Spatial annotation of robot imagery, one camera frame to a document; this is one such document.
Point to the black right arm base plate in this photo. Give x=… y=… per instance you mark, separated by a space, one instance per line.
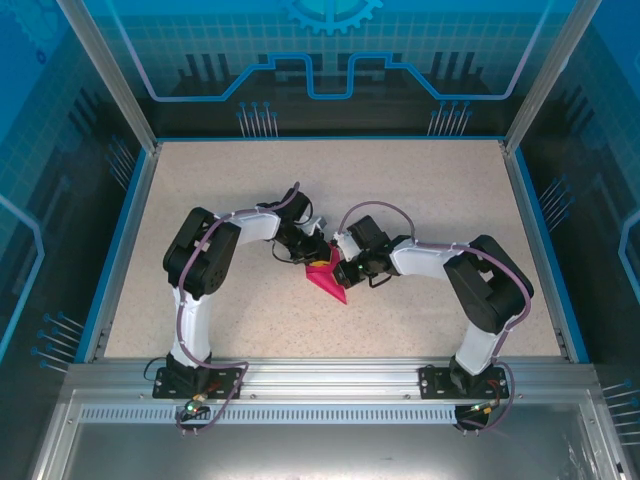
x=431 y=385

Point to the aluminium frame post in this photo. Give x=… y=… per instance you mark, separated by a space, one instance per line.
x=115 y=80
x=545 y=85

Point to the blue table edge strip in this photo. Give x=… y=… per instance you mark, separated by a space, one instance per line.
x=107 y=260
x=555 y=260

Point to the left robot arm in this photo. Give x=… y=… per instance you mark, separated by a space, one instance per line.
x=200 y=260

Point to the aluminium side rail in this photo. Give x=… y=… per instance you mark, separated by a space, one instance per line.
x=125 y=250
x=537 y=250

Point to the grey metal tray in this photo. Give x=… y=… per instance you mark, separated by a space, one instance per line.
x=320 y=455

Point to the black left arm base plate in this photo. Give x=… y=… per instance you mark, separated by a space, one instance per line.
x=165 y=387

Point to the pink paper sheet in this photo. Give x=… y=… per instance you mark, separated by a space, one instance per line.
x=327 y=280

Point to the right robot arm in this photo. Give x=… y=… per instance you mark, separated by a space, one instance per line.
x=490 y=290

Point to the aluminium mounting rail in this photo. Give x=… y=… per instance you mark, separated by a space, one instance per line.
x=325 y=380

